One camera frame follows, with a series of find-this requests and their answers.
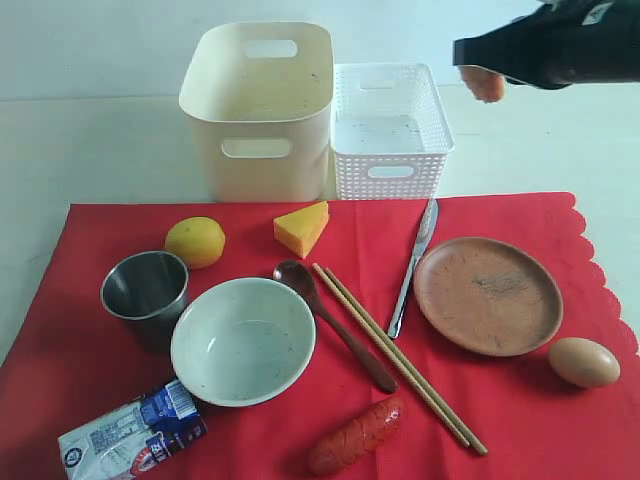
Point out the dark wooden spoon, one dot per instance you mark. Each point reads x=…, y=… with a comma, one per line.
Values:
x=296, y=276

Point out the brown wooden plate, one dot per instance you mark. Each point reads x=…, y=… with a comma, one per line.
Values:
x=488, y=297

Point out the orange cheese wedge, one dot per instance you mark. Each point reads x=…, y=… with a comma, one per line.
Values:
x=300, y=230

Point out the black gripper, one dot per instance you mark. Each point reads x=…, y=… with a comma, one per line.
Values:
x=521, y=51

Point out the white woven plastic basket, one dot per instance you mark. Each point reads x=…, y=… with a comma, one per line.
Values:
x=389, y=134

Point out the red sausage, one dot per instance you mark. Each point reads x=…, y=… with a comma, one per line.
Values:
x=355, y=439

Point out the blue white milk carton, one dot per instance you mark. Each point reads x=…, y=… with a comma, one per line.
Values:
x=134, y=438

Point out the white ceramic bowl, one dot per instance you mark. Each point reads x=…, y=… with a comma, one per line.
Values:
x=243, y=342

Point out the brown egg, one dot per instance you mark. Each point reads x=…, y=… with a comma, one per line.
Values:
x=583, y=362

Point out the stainless steel cup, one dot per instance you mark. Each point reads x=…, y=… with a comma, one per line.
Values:
x=148, y=292

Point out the red table cloth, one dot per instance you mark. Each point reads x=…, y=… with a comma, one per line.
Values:
x=73, y=362

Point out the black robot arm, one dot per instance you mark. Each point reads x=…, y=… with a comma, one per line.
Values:
x=559, y=44

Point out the orange carrot piece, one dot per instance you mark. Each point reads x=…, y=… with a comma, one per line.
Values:
x=485, y=85

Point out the cream plastic bin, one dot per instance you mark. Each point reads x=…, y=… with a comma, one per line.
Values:
x=257, y=97

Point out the yellow lemon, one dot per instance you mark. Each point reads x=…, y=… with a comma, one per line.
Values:
x=198, y=241

